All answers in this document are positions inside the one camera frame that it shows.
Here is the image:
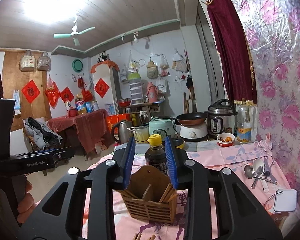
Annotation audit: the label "white plastic bag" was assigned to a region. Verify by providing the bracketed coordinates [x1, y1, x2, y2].
[128, 51, 140, 73]

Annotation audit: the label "black cable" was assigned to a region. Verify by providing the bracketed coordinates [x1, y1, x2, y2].
[264, 192, 278, 210]

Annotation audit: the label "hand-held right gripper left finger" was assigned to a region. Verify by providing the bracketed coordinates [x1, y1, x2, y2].
[16, 137, 136, 240]

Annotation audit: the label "silver pressure cooker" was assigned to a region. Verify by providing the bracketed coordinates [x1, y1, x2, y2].
[207, 99, 238, 138]

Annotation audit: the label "floral plastic sheet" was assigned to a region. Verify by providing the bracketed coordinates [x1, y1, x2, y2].
[240, 0, 300, 205]

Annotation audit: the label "orange cloth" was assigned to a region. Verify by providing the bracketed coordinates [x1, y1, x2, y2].
[91, 60, 120, 74]

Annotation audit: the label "person's left hand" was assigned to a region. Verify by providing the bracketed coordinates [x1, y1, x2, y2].
[16, 176, 36, 224]

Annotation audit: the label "white hanging cloth bag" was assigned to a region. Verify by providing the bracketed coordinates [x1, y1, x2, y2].
[172, 50, 188, 72]

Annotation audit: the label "frying pan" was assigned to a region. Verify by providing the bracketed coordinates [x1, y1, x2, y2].
[174, 112, 208, 126]

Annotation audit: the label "black jacket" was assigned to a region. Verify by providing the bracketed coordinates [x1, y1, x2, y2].
[30, 117, 64, 147]

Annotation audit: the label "soy sauce bottle yellow cap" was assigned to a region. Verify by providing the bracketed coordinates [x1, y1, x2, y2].
[144, 134, 169, 175]

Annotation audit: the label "white square device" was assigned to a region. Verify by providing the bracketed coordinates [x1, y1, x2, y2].
[274, 189, 298, 213]

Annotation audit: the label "pink deer print tablecloth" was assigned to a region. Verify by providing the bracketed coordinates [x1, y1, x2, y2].
[81, 140, 300, 240]

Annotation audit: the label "red white bowl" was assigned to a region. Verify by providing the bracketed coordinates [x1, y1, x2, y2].
[217, 133, 235, 147]

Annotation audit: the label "clear oil bottle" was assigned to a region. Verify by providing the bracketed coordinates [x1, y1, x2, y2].
[236, 98, 252, 143]

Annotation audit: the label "grey jacket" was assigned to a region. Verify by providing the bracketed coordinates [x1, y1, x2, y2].
[24, 117, 47, 150]

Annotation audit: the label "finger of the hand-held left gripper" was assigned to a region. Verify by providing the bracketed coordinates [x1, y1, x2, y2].
[36, 147, 75, 164]

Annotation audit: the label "wooden shelf table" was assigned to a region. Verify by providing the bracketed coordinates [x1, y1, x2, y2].
[120, 101, 163, 120]

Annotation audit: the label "metal pot with lid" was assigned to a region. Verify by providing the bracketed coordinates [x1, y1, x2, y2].
[127, 124, 150, 142]

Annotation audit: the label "round ceiling light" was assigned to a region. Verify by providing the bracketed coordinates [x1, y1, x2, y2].
[20, 0, 73, 28]

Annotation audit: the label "tiered green lid container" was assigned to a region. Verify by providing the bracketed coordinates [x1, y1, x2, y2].
[128, 72, 143, 105]

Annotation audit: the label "red plastic bag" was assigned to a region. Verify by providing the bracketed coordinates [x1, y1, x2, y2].
[44, 76, 60, 109]

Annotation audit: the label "cardboard box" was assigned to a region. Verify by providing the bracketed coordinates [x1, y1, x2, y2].
[95, 140, 108, 154]

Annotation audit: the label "beige hanging bag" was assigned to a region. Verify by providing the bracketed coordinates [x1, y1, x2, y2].
[146, 57, 157, 78]

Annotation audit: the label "yellow cooking oil jug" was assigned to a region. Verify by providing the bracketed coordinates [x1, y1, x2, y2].
[75, 94, 87, 115]

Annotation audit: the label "clear bag red contents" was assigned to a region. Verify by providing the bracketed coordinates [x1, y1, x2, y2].
[160, 54, 170, 77]

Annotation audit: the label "white tote bag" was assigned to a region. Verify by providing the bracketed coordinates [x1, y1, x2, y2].
[156, 77, 168, 94]

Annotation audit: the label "white blue hanging packet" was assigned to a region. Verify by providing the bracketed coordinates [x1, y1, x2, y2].
[13, 90, 22, 114]

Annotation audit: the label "green rice cooker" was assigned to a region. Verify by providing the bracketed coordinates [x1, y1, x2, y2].
[149, 116, 177, 140]

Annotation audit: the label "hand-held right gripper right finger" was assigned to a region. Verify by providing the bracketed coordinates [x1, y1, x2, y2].
[164, 135, 283, 240]

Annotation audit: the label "white ceramic spoon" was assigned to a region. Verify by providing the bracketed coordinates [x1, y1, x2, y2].
[252, 159, 270, 193]

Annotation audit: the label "maroon curtain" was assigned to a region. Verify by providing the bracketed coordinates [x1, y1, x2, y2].
[207, 0, 258, 105]

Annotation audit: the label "steel electric kettle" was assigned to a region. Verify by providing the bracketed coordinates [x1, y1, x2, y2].
[111, 119, 133, 144]

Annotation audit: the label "red gift bag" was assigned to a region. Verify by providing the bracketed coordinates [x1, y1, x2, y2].
[106, 114, 130, 130]

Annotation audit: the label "yellow dish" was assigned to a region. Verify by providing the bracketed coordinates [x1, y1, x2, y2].
[170, 138, 185, 149]

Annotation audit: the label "wooden chair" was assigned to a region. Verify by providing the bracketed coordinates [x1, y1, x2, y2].
[22, 120, 63, 153]

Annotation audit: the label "wooden board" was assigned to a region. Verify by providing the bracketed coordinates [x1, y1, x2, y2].
[1, 51, 52, 132]

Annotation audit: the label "large metal spoon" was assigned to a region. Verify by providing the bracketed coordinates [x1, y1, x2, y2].
[244, 164, 278, 185]

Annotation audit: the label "white handbag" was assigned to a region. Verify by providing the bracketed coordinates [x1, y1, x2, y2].
[19, 50, 37, 71]

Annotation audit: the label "white refrigerator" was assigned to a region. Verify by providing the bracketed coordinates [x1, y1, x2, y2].
[91, 67, 123, 117]

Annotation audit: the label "pink thermos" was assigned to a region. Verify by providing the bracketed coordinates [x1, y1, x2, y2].
[146, 82, 158, 103]

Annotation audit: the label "small metal spoon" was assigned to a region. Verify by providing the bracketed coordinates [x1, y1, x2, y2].
[251, 165, 263, 189]

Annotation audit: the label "green ceiling fan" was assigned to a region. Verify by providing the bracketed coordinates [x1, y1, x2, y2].
[53, 12, 95, 46]

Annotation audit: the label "red diamond paper decoration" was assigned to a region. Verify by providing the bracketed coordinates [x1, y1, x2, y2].
[60, 87, 74, 103]
[21, 80, 40, 103]
[94, 78, 110, 98]

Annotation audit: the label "white hot plate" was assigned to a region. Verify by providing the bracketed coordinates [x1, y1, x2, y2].
[179, 123, 208, 140]

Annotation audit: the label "wooden chopstick holder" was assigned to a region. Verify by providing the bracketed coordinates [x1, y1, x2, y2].
[117, 165, 178, 224]

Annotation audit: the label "red-covered side table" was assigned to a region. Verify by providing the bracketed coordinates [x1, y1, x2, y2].
[47, 109, 110, 160]

